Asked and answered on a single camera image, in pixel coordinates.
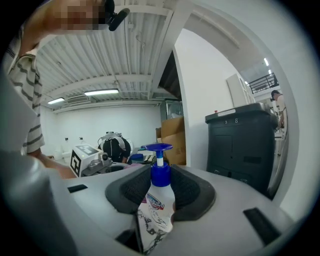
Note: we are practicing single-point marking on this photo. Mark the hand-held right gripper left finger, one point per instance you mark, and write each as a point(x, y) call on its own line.
point(130, 190)

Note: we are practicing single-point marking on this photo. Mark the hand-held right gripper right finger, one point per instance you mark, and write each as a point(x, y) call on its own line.
point(190, 195)

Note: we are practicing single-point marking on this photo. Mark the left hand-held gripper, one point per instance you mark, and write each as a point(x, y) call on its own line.
point(80, 160)

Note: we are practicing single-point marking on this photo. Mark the purple cloth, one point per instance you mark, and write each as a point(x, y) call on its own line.
point(138, 166)

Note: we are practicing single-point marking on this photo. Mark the blue pump soap dispenser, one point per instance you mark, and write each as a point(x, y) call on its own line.
point(158, 175)

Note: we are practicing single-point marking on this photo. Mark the person's left forearm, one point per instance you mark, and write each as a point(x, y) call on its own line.
point(56, 168)

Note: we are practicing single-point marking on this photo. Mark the brown cardboard box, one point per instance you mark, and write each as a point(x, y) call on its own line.
point(173, 140)

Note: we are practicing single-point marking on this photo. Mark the white air conditioner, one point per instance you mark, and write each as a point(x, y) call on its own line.
point(77, 99)

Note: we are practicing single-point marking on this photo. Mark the long ceiling light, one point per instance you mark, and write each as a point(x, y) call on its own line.
point(101, 92)
point(266, 61)
point(56, 101)

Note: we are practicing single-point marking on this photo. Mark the dark grey cabinet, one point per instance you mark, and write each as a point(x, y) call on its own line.
point(237, 150)

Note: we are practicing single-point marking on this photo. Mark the metal fan unit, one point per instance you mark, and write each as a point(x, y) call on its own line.
point(172, 110)

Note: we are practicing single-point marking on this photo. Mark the white door panel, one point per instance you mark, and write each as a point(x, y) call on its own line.
point(237, 90)

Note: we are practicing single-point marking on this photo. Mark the black metal railing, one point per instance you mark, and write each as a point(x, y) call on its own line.
point(265, 83)

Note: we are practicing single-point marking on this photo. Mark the person's head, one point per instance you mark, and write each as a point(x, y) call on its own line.
point(57, 17)

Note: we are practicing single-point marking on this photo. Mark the black head-mounted camera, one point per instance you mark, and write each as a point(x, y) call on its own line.
point(117, 17)

